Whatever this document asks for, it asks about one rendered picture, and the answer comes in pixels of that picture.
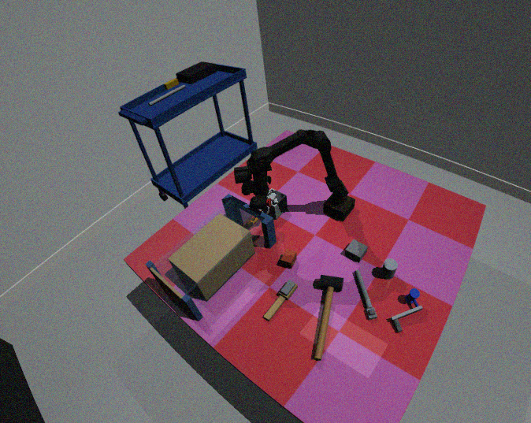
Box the black-headed mallet with wooden handle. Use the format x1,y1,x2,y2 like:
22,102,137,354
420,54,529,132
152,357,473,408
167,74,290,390
313,275,343,361

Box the grey cylinder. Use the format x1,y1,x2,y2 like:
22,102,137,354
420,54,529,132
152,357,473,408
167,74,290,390
381,258,398,280

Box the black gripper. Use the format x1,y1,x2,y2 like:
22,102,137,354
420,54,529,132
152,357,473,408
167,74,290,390
250,176,271,210

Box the grey crank handle with blue knob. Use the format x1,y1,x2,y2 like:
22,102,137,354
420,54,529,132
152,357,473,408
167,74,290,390
391,288,423,332

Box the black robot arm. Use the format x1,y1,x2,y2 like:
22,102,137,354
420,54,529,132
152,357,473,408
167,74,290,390
234,130,349,207

